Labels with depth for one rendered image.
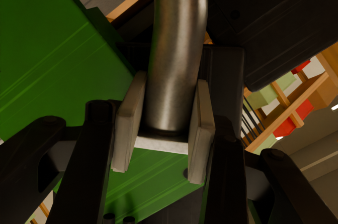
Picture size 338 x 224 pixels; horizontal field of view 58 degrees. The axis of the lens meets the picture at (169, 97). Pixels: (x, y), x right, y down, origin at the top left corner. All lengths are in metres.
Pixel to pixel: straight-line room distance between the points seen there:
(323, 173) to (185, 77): 7.75
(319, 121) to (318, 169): 2.19
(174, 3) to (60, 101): 0.11
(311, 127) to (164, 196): 9.47
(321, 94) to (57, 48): 4.09
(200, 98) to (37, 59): 0.12
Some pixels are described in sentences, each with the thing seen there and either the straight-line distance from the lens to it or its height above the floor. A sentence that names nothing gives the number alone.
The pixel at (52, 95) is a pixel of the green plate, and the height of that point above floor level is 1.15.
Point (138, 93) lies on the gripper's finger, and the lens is 0.15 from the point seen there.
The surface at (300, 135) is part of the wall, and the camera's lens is 9.72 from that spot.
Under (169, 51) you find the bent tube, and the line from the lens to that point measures 0.17.
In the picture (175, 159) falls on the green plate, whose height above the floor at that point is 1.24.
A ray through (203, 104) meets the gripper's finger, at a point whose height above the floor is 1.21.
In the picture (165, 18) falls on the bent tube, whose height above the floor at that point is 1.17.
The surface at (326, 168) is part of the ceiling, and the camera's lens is 7.86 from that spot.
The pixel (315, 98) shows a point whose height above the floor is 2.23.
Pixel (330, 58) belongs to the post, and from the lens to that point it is 1.00.
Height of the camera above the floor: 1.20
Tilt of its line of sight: level
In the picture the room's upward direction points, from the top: 146 degrees clockwise
